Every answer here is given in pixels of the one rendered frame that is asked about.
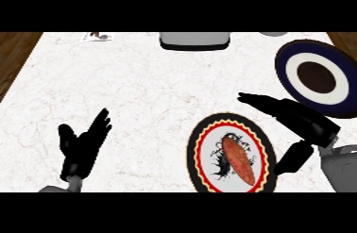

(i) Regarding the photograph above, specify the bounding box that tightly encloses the grey rounded object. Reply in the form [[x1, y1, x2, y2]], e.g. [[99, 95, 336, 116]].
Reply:
[[257, 32, 290, 38]]

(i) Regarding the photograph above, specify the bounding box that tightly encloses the grey and black appliance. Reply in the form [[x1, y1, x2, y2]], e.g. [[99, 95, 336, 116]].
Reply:
[[157, 32, 231, 52]]

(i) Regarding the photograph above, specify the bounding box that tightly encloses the red and black rimmed plate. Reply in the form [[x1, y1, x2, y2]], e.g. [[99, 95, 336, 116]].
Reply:
[[185, 112, 278, 193]]

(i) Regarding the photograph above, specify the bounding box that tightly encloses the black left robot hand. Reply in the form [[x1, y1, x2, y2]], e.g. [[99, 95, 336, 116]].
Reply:
[[57, 108, 112, 182]]

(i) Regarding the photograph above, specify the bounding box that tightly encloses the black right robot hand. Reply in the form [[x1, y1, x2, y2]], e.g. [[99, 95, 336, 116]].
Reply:
[[235, 92, 342, 176]]

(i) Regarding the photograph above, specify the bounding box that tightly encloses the small white printed card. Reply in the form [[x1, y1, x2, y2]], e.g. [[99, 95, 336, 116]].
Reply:
[[80, 32, 115, 43]]

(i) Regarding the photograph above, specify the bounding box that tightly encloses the navy and white plate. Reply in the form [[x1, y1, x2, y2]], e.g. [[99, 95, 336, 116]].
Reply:
[[274, 39, 357, 120]]

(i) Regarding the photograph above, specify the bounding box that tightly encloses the orange sweet potato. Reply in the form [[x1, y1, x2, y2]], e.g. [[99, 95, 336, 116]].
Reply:
[[220, 134, 256, 187]]

